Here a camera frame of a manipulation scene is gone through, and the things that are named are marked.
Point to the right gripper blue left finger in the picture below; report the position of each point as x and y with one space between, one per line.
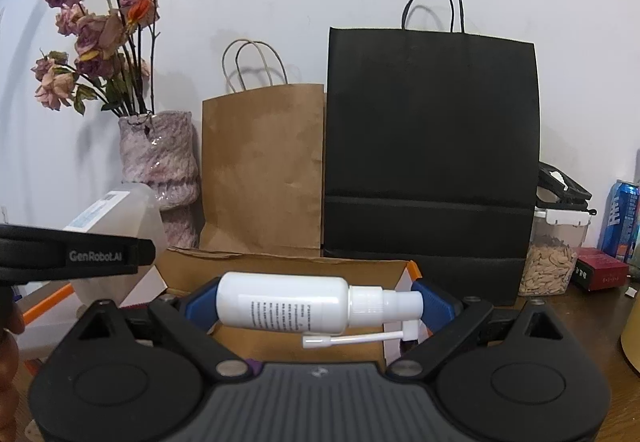
200 308

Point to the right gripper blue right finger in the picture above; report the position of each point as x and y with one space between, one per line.
439 307

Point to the white spray bottle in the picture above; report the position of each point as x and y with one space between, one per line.
326 311

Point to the translucent rectangular plastic bottle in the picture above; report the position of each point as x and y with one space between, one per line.
129 210

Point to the person's left hand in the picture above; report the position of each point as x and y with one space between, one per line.
8 368

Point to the orange and white cardboard box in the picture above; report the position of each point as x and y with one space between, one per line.
183 271

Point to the clear container with seeds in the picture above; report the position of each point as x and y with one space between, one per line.
556 237

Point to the red and black small box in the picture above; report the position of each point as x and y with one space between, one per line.
596 270

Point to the pink marbled ceramic vase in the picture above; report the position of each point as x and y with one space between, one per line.
158 151

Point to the black paper bag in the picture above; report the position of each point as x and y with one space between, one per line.
431 153

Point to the brown paper bag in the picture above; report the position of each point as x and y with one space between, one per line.
262 170

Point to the black folded item on container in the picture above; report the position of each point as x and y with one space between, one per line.
556 190

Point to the tan thermos jug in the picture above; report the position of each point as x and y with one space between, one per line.
630 338

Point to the blue drink can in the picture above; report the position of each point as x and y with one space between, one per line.
620 220

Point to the dried pink rose bouquet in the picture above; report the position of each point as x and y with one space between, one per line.
114 57

